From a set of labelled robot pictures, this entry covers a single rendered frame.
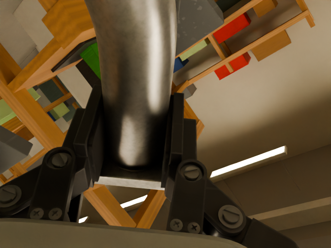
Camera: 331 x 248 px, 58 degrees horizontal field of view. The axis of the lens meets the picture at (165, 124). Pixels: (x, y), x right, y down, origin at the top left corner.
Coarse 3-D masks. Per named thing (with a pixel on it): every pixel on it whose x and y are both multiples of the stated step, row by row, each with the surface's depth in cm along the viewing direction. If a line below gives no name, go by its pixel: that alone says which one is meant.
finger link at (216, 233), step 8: (248, 224) 11; (256, 224) 11; (264, 224) 11; (208, 232) 12; (216, 232) 11; (248, 232) 11; (256, 232) 11; (264, 232) 11; (272, 232) 11; (232, 240) 11; (240, 240) 11; (248, 240) 11; (256, 240) 11; (264, 240) 11; (272, 240) 11; (280, 240) 11; (288, 240) 11
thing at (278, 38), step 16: (256, 0) 471; (272, 0) 476; (240, 16) 501; (304, 16) 457; (224, 32) 521; (272, 32) 484; (192, 48) 556; (224, 48) 572; (256, 48) 515; (272, 48) 507; (176, 64) 584; (224, 64) 544; (240, 64) 539; (192, 80) 577
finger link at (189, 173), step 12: (180, 168) 12; (192, 168) 12; (204, 168) 12; (180, 180) 11; (192, 180) 12; (204, 180) 11; (180, 192) 11; (192, 192) 11; (204, 192) 11; (180, 204) 11; (192, 204) 11; (204, 204) 11; (168, 216) 11; (180, 216) 10; (192, 216) 10; (168, 228) 10; (180, 228) 10; (192, 228) 10
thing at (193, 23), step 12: (180, 0) 12; (192, 0) 14; (204, 0) 14; (180, 12) 14; (192, 12) 14; (204, 12) 14; (216, 12) 14; (180, 24) 15; (192, 24) 15; (204, 24) 14; (216, 24) 14; (180, 36) 15; (192, 36) 15; (204, 36) 15; (180, 48) 16
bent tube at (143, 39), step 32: (96, 0) 9; (128, 0) 9; (160, 0) 9; (96, 32) 10; (128, 32) 10; (160, 32) 10; (128, 64) 10; (160, 64) 11; (128, 96) 11; (160, 96) 12; (128, 128) 13; (160, 128) 14; (128, 160) 14; (160, 160) 16
